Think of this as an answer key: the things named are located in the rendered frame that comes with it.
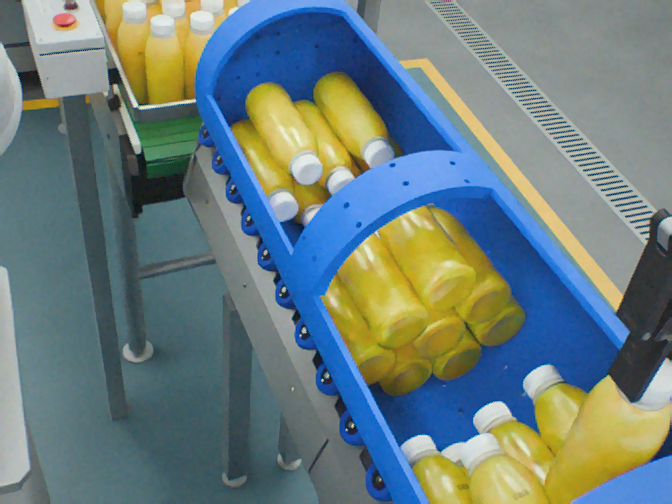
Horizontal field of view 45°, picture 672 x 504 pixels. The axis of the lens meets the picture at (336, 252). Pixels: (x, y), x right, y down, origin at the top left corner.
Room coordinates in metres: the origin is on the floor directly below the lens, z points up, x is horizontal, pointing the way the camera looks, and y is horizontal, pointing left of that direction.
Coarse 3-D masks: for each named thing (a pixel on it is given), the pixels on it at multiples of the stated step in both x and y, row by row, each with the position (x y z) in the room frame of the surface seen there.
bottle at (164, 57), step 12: (156, 36) 1.20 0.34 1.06; (168, 36) 1.21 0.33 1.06; (156, 48) 1.19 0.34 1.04; (168, 48) 1.20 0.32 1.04; (180, 48) 1.22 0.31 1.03; (156, 60) 1.19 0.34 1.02; (168, 60) 1.19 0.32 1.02; (180, 60) 1.21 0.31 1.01; (156, 72) 1.19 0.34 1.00; (168, 72) 1.19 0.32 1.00; (180, 72) 1.21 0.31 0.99; (156, 84) 1.19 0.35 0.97; (168, 84) 1.19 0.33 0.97; (180, 84) 1.21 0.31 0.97; (156, 96) 1.19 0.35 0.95; (168, 96) 1.19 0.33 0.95; (180, 96) 1.21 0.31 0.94
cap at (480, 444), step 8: (472, 440) 0.45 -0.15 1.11; (480, 440) 0.45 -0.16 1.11; (488, 440) 0.45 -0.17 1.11; (496, 440) 0.46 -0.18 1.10; (464, 448) 0.44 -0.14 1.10; (472, 448) 0.44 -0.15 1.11; (480, 448) 0.44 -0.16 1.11; (488, 448) 0.44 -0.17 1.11; (496, 448) 0.44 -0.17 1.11; (464, 456) 0.44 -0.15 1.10; (472, 456) 0.44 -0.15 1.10; (464, 464) 0.44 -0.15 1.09
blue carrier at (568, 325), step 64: (256, 0) 1.05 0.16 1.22; (320, 0) 1.06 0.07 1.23; (256, 64) 1.05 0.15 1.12; (320, 64) 1.10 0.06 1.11; (384, 64) 0.93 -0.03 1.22; (448, 128) 0.81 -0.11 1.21; (256, 192) 0.77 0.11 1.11; (384, 192) 0.66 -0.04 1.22; (448, 192) 0.67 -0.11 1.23; (320, 256) 0.62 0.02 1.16; (512, 256) 0.74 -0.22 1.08; (320, 320) 0.58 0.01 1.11; (576, 320) 0.63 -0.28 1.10; (448, 384) 0.63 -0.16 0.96; (512, 384) 0.62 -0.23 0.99; (576, 384) 0.59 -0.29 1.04; (384, 448) 0.43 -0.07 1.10
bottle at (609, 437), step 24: (600, 384) 0.41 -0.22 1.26; (600, 408) 0.39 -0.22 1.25; (624, 408) 0.38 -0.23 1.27; (648, 408) 0.38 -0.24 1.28; (576, 432) 0.40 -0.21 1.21; (600, 432) 0.38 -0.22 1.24; (624, 432) 0.37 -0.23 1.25; (648, 432) 0.37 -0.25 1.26; (576, 456) 0.39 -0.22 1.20; (600, 456) 0.37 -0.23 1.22; (624, 456) 0.37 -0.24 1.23; (648, 456) 0.37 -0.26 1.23; (552, 480) 0.39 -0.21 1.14; (576, 480) 0.38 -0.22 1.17; (600, 480) 0.37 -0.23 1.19
